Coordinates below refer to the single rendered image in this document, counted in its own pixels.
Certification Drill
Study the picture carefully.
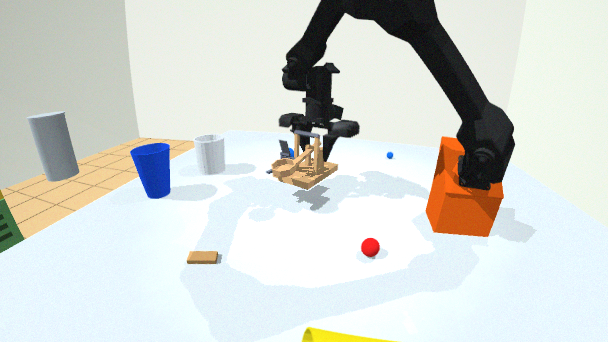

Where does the blue cup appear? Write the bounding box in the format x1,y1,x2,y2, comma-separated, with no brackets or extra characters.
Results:
130,143,170,199

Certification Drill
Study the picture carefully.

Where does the wooden catapult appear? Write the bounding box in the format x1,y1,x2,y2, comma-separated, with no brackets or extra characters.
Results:
266,130,339,190

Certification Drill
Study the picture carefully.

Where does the white cup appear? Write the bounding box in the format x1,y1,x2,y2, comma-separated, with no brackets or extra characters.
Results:
193,134,225,175

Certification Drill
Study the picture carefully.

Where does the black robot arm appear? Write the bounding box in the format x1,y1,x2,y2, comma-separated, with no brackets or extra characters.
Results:
281,0,515,191

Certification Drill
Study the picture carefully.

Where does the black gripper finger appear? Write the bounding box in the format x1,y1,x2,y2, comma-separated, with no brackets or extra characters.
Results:
323,133,341,162
290,126,313,152

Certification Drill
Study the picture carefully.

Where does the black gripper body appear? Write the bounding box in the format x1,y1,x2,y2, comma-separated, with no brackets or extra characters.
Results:
278,93,360,139

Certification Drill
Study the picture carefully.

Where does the red ball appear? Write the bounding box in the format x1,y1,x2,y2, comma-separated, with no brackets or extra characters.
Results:
360,238,380,257

